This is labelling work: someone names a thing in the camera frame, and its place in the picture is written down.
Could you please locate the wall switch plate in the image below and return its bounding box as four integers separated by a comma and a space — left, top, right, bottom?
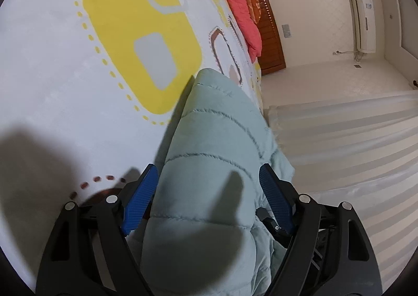
281, 24, 291, 38

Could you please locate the cream striped curtain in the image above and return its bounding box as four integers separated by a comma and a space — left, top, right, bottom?
266, 91, 417, 289

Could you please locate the red pillow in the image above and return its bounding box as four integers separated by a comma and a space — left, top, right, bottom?
227, 0, 262, 63

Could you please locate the light green quilted jacket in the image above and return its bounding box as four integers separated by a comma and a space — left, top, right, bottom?
130, 69, 294, 295

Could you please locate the white patterned bed sheet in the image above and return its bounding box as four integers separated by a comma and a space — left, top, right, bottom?
1, 0, 262, 290

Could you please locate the white wall air conditioner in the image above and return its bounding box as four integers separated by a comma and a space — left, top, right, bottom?
350, 0, 376, 54

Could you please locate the brown wooden headboard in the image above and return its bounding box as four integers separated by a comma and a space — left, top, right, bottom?
257, 0, 286, 76

